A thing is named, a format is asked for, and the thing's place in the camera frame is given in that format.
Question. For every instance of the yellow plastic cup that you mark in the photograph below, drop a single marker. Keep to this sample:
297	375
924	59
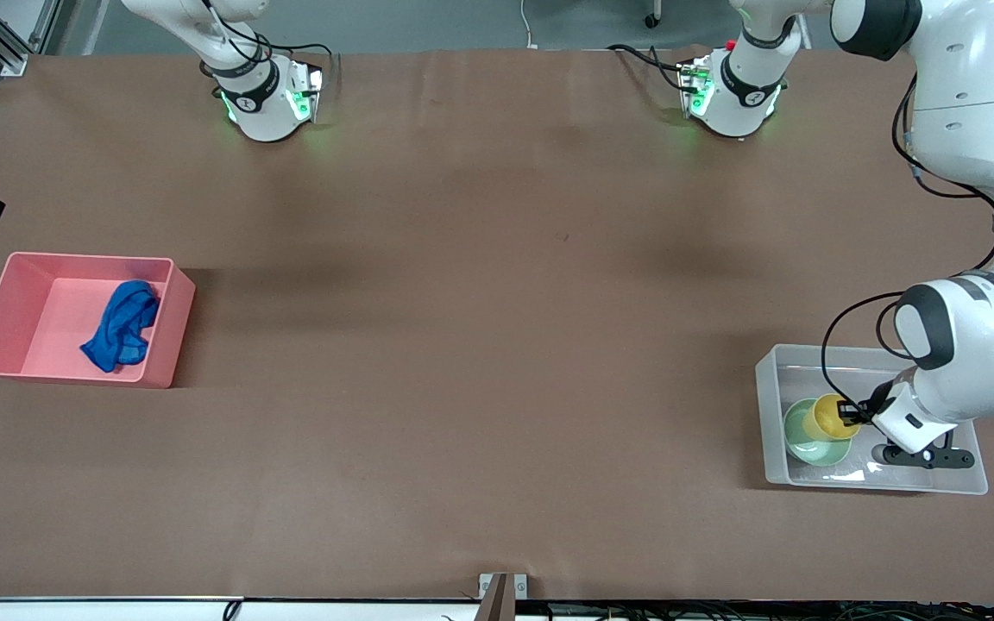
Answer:
829	416

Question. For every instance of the green bowl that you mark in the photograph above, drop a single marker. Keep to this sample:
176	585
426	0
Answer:
803	435

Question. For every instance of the blue mesh cloth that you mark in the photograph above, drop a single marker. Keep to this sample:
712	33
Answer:
126	328

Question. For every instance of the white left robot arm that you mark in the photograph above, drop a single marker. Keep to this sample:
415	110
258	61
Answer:
971	129

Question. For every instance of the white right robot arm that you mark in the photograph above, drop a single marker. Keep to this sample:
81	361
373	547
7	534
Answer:
264	108

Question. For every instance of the clear plastic box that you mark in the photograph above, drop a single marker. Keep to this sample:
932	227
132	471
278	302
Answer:
954	479

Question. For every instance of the pink plastic bin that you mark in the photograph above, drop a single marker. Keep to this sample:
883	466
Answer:
57	319

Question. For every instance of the brown table cover sheet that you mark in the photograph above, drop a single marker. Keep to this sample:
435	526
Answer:
480	259

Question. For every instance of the black caster wheel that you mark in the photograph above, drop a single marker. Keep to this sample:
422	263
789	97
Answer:
653	20

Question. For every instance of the aluminium frame profile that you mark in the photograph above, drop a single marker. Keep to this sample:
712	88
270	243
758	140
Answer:
9	34

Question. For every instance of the metal table edge bracket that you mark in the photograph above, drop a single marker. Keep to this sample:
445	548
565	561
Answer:
501	595

